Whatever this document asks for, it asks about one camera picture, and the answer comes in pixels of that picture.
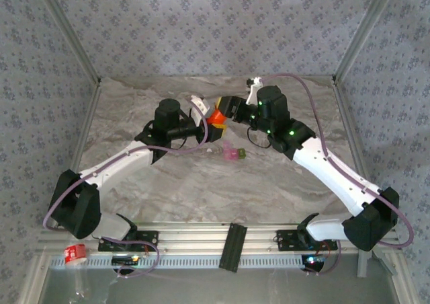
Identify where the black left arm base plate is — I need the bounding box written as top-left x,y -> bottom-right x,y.
97,230 -> 159,252

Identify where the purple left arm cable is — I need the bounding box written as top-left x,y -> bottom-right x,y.
42,97 -> 208,280

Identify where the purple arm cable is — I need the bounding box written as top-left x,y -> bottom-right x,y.
42,97 -> 208,280
263,73 -> 415,278

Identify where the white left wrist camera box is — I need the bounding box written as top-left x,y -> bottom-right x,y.
186,95 -> 212,116

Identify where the grey slotted cable duct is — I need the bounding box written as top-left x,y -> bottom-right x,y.
48,254 -> 305,270

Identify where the orange pill bottle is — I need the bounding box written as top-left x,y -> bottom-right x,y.
206,107 -> 230,127

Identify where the grey angle bracket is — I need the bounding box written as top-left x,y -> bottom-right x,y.
356,246 -> 397,278

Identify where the aluminium frame post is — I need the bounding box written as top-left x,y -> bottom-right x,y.
33,0 -> 102,85
332,0 -> 400,83

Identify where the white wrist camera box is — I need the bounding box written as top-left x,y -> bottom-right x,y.
186,95 -> 212,116
246,77 -> 266,105

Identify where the pink and green pill organizer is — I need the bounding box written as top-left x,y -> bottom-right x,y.
222,141 -> 247,161

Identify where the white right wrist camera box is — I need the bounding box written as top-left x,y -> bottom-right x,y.
246,77 -> 266,105

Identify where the clear bottle with red label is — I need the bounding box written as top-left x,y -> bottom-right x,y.
62,239 -> 91,300

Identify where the aluminium side rail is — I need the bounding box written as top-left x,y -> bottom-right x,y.
331,78 -> 386,226
52,80 -> 102,229

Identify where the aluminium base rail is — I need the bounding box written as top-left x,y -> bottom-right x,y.
35,223 -> 402,256

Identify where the grey metal sheet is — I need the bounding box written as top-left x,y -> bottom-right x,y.
38,266 -> 402,304

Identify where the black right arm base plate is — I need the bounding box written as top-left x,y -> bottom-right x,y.
275,229 -> 339,252

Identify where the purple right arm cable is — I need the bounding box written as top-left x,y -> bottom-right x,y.
263,73 -> 415,278

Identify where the black rectangular plate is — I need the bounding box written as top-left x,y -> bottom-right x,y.
218,222 -> 249,273

